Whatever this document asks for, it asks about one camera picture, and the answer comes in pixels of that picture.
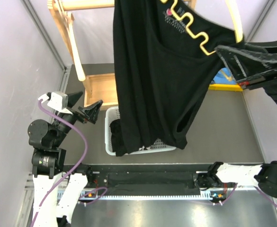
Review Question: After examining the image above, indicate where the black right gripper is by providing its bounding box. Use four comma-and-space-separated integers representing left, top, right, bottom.
213, 37, 277, 117

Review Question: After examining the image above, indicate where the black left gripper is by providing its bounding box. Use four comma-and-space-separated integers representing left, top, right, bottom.
52, 90, 102, 146

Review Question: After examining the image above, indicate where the yellow metal-hook hanger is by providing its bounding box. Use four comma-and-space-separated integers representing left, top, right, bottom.
161, 0, 244, 56

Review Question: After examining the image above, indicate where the small black tank top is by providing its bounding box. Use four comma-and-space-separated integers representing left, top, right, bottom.
110, 119, 128, 157

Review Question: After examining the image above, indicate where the black white striped tank top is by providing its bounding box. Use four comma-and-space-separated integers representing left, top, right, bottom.
139, 146, 152, 151

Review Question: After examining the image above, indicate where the beige wooden hanger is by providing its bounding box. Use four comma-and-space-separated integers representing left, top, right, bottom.
54, 0, 86, 82

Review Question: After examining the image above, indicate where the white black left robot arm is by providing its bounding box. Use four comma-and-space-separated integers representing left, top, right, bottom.
27, 92, 107, 227

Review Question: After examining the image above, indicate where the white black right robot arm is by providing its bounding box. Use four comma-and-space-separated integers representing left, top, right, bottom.
195, 41, 277, 198

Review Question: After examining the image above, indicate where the wooden clothes rack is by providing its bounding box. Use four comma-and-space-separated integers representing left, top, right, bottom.
47, 0, 197, 107

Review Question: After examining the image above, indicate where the white plastic laundry basket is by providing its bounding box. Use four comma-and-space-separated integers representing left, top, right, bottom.
105, 106, 176, 157

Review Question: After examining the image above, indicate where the blue bucket hat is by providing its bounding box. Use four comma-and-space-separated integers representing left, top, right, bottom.
213, 68, 236, 85

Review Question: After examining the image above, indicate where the yellow plastic bin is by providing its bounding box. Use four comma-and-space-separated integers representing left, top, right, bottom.
208, 84, 243, 92

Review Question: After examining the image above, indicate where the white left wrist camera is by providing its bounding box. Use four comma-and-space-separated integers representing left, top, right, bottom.
38, 91, 72, 114

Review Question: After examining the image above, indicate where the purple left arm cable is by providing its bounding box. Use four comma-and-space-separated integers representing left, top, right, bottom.
30, 99, 108, 227

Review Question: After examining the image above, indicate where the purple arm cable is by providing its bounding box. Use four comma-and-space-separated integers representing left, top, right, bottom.
223, 183, 277, 216
30, 99, 108, 227

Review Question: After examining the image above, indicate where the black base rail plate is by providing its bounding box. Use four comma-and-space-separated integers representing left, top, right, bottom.
57, 163, 267, 196

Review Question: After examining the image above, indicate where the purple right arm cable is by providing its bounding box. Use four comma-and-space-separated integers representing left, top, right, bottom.
223, 183, 277, 216

